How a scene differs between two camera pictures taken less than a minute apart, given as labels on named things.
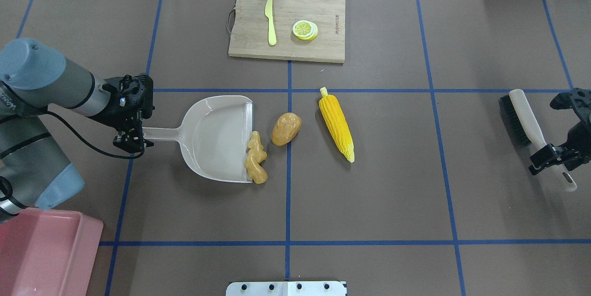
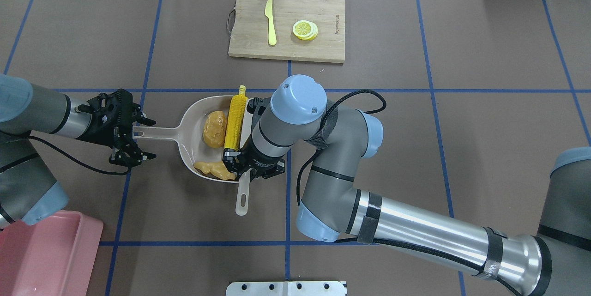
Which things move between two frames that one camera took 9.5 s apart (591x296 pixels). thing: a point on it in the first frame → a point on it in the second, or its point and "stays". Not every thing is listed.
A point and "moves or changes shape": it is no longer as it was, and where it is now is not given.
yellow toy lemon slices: (305, 30) stays
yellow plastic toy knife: (268, 13) stays
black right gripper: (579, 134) → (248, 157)
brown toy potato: (286, 129) moves or changes shape
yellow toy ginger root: (256, 154) moves or changes shape
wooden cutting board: (250, 36) stays
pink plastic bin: (48, 252) stays
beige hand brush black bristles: (522, 122) → (241, 203)
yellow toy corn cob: (333, 111) moves or changes shape
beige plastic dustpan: (214, 136) stays
